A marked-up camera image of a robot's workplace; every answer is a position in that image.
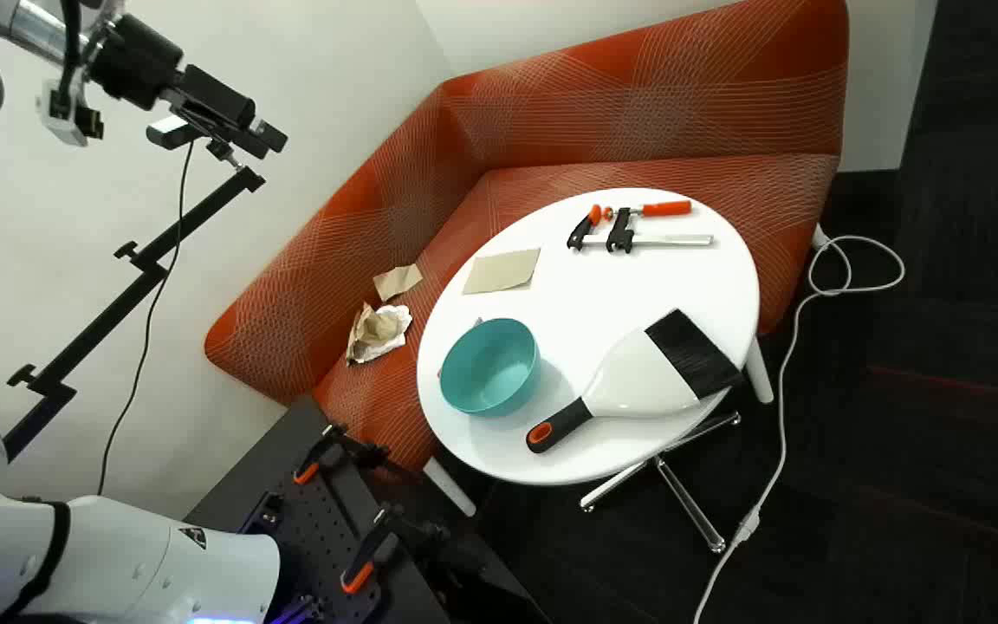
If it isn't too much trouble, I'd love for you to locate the orange and black pen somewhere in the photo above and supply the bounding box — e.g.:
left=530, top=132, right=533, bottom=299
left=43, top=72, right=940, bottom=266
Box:
left=526, top=400, right=592, bottom=454

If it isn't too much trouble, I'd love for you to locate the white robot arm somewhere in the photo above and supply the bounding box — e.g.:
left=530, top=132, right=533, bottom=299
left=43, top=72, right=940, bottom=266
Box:
left=0, top=437, right=280, bottom=624

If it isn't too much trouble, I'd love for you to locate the light blue bowl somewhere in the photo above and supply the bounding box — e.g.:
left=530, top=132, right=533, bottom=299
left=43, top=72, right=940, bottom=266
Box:
left=440, top=319, right=540, bottom=415

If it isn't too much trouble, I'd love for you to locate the round white table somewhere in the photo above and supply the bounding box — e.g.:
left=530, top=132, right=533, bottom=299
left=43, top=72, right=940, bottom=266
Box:
left=415, top=187, right=772, bottom=509

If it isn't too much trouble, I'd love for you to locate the tan napkin on sofa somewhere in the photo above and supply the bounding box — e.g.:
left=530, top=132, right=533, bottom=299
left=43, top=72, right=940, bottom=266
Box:
left=373, top=264, right=422, bottom=301

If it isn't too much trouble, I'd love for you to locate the crumpled paper on sofa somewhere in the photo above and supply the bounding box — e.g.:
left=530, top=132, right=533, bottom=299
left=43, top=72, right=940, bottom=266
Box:
left=347, top=304, right=411, bottom=364

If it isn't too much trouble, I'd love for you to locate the orange bar clamp on table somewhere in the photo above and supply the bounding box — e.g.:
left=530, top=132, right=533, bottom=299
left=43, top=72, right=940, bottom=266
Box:
left=565, top=200, right=715, bottom=252

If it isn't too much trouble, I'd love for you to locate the white folded paper sheet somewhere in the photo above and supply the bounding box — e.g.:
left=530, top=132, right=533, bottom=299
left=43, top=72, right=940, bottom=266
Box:
left=584, top=331, right=696, bottom=421

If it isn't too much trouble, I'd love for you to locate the black rectangular box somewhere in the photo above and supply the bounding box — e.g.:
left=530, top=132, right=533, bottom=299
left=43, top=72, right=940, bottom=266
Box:
left=645, top=308, right=741, bottom=400

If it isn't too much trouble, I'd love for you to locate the orange clamp on base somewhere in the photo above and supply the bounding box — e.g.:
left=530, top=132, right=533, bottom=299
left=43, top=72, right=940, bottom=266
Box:
left=290, top=422, right=347, bottom=488
left=341, top=509, right=395, bottom=596

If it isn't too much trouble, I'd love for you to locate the orange corner sofa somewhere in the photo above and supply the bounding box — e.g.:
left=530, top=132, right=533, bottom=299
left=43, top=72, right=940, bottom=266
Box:
left=206, top=0, right=849, bottom=470

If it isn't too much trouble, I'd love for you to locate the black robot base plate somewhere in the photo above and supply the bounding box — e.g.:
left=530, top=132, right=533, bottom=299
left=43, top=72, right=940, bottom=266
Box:
left=186, top=400, right=550, bottom=624

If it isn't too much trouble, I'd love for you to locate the white power cable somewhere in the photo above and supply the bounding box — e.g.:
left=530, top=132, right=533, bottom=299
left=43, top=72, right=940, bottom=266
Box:
left=690, top=223, right=907, bottom=624

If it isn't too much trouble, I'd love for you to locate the thin black cable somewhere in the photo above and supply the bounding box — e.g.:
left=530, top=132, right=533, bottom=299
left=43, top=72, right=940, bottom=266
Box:
left=94, top=140, right=199, bottom=501

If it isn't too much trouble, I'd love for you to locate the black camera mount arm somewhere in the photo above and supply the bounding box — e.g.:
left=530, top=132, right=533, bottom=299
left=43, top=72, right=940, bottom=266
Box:
left=5, top=167, right=262, bottom=457

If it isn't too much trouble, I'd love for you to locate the black camera on mount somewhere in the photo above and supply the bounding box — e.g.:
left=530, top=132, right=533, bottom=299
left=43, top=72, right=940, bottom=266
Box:
left=38, top=0, right=290, bottom=163

